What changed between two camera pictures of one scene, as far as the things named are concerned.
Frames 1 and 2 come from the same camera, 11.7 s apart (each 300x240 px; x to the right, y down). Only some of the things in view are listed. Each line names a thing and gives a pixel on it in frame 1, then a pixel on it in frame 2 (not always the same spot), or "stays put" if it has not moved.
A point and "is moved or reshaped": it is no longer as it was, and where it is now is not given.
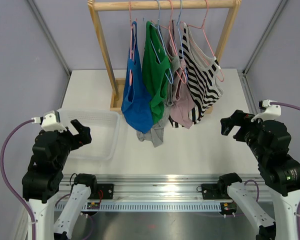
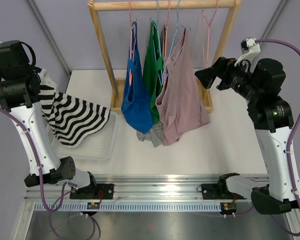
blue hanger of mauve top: (185, 72) to (178, 26)
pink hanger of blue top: (132, 27) stays put
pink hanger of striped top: (204, 33) is moved or reshaped
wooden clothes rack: (118, 85) stays put
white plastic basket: (103, 125) stays put
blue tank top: (137, 104) stays put
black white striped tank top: (203, 74) to (74, 121)
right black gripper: (239, 118) to (224, 68)
